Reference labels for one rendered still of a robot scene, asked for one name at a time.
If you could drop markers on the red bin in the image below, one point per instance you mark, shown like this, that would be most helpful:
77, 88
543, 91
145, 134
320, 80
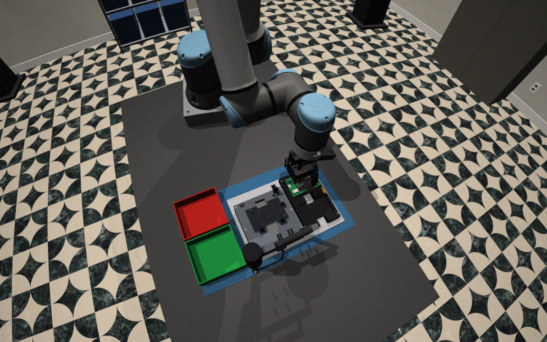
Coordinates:
199, 214

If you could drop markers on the green circuit board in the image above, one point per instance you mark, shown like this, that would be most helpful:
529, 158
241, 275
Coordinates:
294, 187

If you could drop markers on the green open-top bin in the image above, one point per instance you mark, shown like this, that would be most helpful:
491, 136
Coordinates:
215, 255

